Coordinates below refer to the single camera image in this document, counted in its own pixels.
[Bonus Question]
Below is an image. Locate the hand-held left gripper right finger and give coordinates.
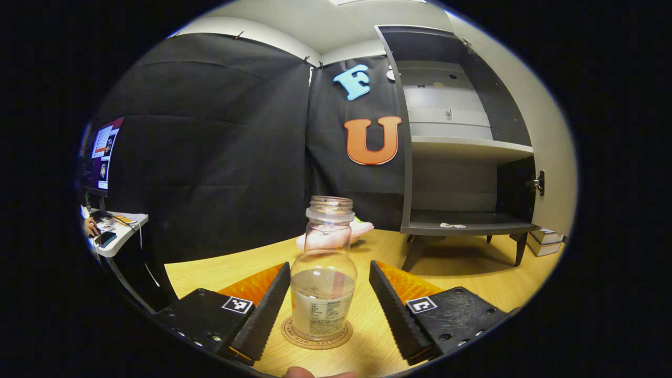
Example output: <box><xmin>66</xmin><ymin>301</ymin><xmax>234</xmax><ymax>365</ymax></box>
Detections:
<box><xmin>369</xmin><ymin>259</ymin><xmax>522</xmax><ymax>367</ymax></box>

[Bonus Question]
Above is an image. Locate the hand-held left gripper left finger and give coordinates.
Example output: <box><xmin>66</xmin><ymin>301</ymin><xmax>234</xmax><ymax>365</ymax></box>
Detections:
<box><xmin>154</xmin><ymin>261</ymin><xmax>291</xmax><ymax>367</ymax></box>

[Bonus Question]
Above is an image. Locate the clear plastic bottle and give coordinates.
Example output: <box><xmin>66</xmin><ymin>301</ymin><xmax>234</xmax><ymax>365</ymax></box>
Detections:
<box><xmin>290</xmin><ymin>195</ymin><xmax>358</xmax><ymax>342</ymax></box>

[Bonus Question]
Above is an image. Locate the round brown coaster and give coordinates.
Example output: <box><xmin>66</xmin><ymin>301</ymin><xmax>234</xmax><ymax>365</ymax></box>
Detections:
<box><xmin>280</xmin><ymin>315</ymin><xmax>354</xmax><ymax>351</ymax></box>

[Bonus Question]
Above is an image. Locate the dark grey cabinet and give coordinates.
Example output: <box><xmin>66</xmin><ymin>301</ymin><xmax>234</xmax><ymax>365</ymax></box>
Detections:
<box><xmin>375</xmin><ymin>25</ymin><xmax>542</xmax><ymax>272</ymax></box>

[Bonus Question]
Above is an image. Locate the white side desk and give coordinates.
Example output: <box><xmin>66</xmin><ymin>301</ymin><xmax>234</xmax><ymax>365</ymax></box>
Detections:
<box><xmin>81</xmin><ymin>206</ymin><xmax>149</xmax><ymax>258</ymax></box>

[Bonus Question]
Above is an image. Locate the black backdrop cloth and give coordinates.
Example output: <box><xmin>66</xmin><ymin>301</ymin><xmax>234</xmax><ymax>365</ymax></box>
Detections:
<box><xmin>79</xmin><ymin>33</ymin><xmax>407</xmax><ymax>310</ymax></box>

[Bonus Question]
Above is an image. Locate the white portrait cover book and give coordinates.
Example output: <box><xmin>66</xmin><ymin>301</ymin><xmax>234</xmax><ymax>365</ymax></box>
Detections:
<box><xmin>531</xmin><ymin>227</ymin><xmax>565</xmax><ymax>245</ymax></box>

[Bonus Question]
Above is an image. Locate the computer monitor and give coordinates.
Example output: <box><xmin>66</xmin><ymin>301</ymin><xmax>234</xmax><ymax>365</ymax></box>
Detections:
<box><xmin>79</xmin><ymin>117</ymin><xmax>125</xmax><ymax>198</ymax></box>

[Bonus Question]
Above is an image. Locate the long ceiling light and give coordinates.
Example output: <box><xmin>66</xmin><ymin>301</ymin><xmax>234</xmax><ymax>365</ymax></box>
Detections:
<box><xmin>330</xmin><ymin>0</ymin><xmax>427</xmax><ymax>6</ymax></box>

